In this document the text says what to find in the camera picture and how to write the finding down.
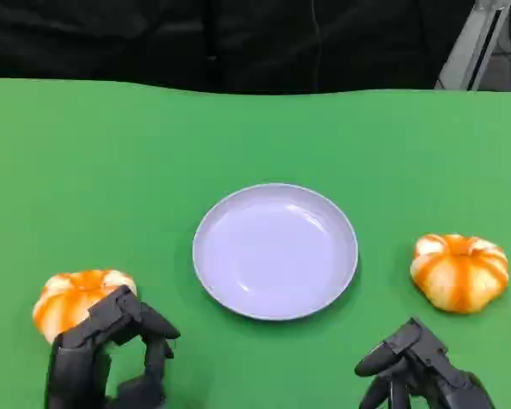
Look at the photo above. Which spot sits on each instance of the lilac plate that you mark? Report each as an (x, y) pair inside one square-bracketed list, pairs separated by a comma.
[(274, 251)]

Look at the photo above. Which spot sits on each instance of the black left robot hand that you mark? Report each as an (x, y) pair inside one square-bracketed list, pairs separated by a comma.
[(93, 366)]

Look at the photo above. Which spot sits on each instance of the black backdrop curtain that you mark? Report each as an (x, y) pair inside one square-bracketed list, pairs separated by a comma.
[(196, 42)]

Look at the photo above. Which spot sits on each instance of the green table cloth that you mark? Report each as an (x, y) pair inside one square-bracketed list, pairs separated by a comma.
[(110, 170)]

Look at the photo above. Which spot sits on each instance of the grey metal frame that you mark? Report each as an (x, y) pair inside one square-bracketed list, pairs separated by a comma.
[(472, 51)]

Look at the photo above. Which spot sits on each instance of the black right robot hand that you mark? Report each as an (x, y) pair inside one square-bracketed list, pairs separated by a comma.
[(426, 366)]

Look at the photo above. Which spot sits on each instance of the orange and white bread roll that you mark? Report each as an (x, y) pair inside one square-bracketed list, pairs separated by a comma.
[(457, 274), (68, 298)]

